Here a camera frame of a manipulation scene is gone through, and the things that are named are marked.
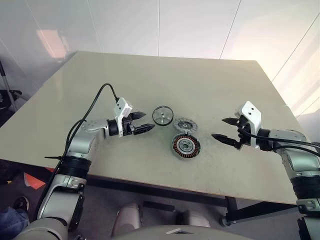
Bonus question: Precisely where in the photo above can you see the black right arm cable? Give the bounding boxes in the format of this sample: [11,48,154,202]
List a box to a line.
[238,126,320,157]

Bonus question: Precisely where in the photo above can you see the motor stator base copper windings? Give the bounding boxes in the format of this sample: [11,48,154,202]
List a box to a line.
[170,132,202,161]

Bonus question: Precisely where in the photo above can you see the beige rounded robot right knee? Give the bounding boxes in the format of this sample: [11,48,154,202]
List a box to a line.
[176,209,212,229]

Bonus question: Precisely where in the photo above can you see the black metal table frame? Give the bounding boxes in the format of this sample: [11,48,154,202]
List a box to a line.
[0,158,300,226]

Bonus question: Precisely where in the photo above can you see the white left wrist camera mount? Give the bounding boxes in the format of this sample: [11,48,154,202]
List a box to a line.
[113,97,133,138]

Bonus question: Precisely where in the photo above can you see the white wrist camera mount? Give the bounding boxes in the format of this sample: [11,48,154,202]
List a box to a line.
[240,100,262,150]
[113,97,133,138]

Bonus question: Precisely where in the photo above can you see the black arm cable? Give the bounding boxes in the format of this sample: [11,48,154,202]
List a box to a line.
[238,126,320,157]
[41,83,120,201]

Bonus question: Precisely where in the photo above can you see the table caster wheel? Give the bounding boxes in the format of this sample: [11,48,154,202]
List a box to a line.
[219,216,237,227]

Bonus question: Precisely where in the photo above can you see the orange object on floor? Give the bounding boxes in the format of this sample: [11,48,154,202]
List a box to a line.
[23,167,55,190]

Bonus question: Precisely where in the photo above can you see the black block between knees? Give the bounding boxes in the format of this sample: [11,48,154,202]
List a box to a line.
[142,200,176,214]

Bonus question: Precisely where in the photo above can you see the blue jeans leg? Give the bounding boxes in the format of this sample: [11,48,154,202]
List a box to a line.
[0,206,29,240]

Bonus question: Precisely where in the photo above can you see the beige rounded robot knee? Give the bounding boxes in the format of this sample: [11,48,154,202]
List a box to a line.
[111,202,141,238]
[176,209,212,229]

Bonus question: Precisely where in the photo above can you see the grey tripod stand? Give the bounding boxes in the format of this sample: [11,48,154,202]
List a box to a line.
[0,59,24,112]

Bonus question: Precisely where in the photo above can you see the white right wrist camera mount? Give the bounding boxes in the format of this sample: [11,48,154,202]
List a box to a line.
[240,100,262,150]

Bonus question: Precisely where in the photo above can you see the grey round motor cover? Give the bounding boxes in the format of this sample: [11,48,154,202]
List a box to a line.
[172,116,199,133]

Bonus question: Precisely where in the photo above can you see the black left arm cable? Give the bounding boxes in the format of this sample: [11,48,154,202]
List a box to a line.
[41,83,120,201]

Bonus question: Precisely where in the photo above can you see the dark person's shoe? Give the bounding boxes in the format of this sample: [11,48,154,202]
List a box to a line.
[13,196,30,214]

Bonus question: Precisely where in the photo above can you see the black round rotor cap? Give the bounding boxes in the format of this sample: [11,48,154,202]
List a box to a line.
[151,105,174,127]

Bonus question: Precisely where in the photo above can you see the grey robot torso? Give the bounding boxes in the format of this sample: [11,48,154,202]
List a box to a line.
[132,224,227,240]

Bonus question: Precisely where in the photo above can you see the beige rounded robot left knee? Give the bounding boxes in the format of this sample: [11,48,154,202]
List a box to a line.
[111,202,141,238]

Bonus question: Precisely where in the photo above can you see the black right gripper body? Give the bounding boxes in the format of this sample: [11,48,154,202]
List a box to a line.
[235,114,252,149]

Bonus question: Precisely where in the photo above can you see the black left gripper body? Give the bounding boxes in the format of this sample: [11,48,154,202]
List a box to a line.
[122,112,138,137]

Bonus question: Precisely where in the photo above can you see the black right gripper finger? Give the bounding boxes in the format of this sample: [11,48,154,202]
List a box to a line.
[211,133,243,151]
[221,117,241,126]

